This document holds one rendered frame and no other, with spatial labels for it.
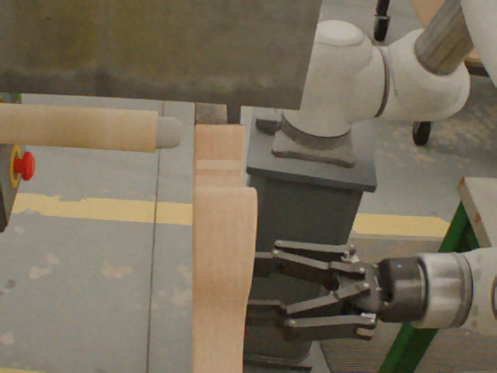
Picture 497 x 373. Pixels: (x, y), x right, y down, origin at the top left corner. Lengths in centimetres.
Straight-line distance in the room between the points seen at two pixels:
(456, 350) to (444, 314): 134
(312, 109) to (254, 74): 105
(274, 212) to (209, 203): 100
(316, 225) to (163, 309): 66
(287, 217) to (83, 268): 82
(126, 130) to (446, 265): 41
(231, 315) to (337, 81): 82
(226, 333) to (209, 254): 12
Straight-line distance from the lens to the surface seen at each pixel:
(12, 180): 91
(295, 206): 145
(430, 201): 256
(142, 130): 51
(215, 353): 60
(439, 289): 75
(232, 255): 49
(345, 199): 144
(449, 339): 212
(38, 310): 199
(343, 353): 197
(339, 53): 131
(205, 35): 30
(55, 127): 51
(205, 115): 59
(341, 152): 143
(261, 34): 30
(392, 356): 142
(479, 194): 110
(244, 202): 47
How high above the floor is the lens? 157
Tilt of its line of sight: 41 degrees down
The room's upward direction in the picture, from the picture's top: 10 degrees clockwise
